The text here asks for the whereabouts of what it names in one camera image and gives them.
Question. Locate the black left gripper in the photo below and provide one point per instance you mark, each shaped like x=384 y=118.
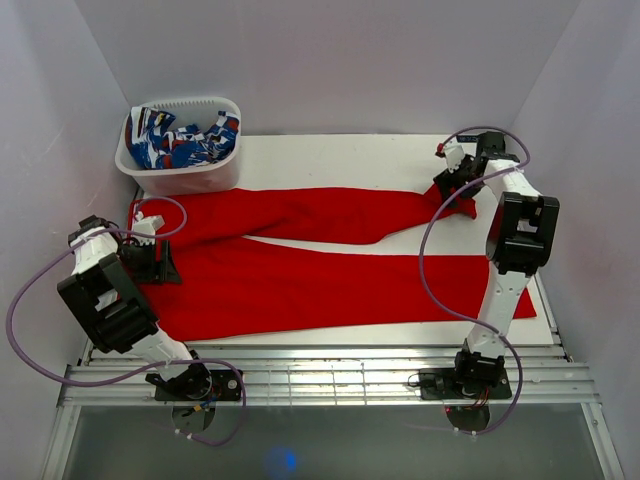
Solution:
x=169 y=271

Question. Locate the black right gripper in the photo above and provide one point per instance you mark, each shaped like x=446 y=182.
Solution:
x=447 y=178

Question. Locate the red trousers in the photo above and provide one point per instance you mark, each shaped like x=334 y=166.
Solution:
x=244 y=269

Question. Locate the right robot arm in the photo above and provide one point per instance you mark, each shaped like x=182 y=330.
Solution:
x=519 y=243

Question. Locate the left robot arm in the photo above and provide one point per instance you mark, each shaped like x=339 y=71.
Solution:
x=104 y=294

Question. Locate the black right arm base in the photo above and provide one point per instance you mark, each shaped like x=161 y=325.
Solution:
x=444 y=384

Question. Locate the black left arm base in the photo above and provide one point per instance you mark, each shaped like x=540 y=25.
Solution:
x=217 y=385

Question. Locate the blue white patterned garment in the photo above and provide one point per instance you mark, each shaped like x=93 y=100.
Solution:
x=154 y=144

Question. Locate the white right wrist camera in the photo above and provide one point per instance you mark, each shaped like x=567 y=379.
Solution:
x=453 y=154

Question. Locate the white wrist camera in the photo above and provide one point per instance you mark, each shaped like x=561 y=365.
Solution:
x=453 y=154
x=145 y=228

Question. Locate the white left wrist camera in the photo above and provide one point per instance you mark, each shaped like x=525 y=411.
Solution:
x=145 y=228

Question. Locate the aluminium frame rail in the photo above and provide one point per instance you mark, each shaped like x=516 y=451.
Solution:
x=334 y=376

